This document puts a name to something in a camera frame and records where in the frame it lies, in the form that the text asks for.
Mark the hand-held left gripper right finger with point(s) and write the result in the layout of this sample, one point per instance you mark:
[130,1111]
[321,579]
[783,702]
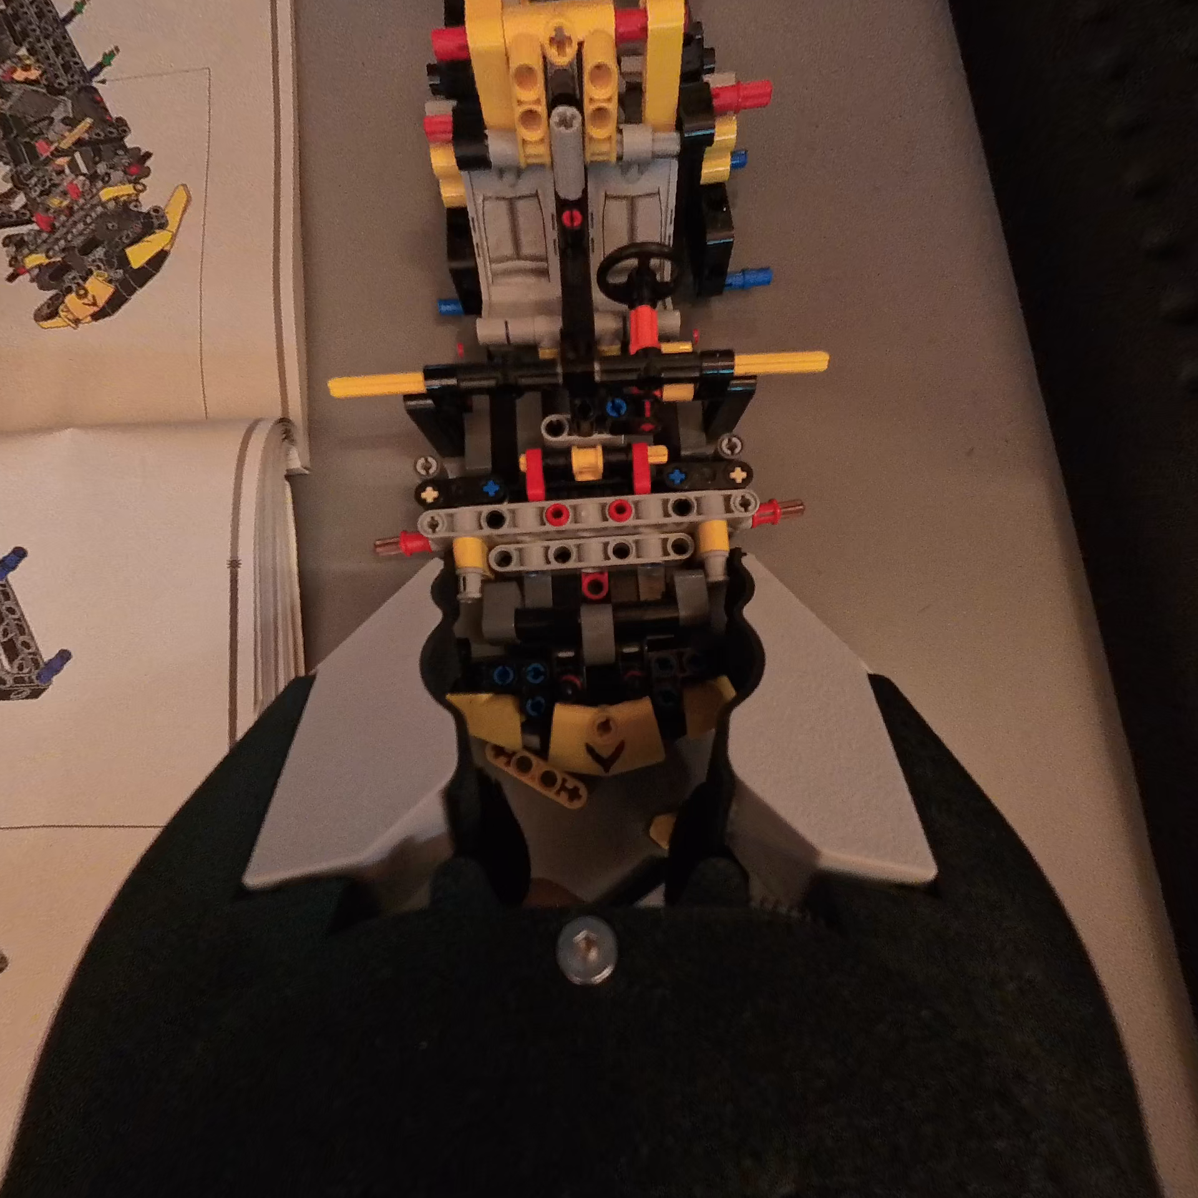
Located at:
[833,776]

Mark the yellow lego liftarm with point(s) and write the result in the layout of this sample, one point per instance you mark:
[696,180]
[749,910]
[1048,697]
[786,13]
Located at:
[538,772]

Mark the black mat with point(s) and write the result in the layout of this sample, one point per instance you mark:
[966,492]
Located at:
[1104,374]

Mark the partly built lego car chassis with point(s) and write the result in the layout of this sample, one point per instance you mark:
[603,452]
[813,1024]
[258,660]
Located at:
[580,374]

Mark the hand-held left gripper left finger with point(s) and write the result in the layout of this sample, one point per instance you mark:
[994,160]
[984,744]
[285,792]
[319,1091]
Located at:
[355,776]

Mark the open instruction booklet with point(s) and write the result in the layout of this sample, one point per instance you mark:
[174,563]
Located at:
[113,468]

